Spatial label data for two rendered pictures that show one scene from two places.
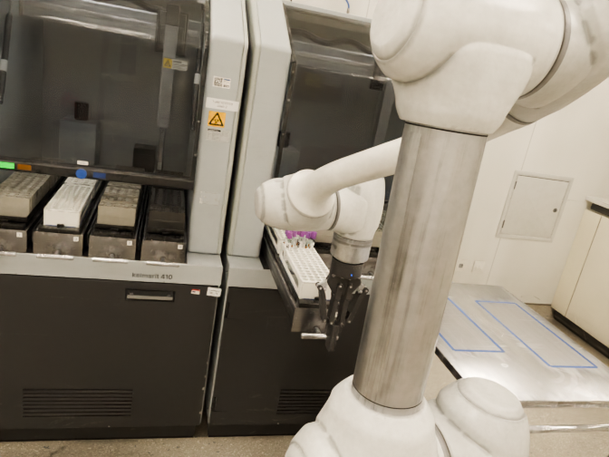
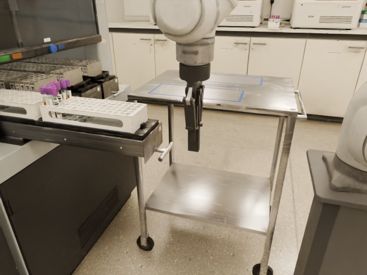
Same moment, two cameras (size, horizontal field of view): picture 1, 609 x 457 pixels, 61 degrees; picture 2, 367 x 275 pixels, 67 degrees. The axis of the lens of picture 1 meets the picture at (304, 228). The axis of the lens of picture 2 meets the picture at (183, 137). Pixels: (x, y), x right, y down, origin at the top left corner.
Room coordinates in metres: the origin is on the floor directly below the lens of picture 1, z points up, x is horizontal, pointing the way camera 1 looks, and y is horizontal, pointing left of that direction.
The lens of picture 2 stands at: (0.77, 0.46, 1.13)
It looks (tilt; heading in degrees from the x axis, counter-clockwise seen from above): 26 degrees down; 303
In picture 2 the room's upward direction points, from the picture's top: straight up
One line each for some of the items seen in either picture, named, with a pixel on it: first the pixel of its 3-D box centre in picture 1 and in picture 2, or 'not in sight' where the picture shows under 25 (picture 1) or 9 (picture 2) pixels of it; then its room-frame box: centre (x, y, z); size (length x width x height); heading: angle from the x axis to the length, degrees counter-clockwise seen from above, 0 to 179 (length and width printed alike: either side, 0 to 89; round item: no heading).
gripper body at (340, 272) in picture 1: (344, 276); (194, 81); (1.11, -0.11, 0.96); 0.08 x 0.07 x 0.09; 107
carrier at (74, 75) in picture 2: (367, 238); (71, 77); (1.78, -0.23, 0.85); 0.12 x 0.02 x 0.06; 106
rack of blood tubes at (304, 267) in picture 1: (305, 270); (94, 114); (1.40, -0.03, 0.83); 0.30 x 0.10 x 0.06; 17
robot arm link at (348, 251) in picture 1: (351, 247); (195, 50); (1.11, -0.11, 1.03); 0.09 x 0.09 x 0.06
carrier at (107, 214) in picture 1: (116, 215); not in sight; (1.53, 0.59, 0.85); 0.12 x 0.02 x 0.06; 107
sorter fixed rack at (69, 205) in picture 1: (70, 206); not in sight; (1.58, 0.77, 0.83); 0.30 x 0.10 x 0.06; 17
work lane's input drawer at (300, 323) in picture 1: (293, 268); (59, 126); (1.53, 0.01, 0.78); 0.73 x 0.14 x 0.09; 17
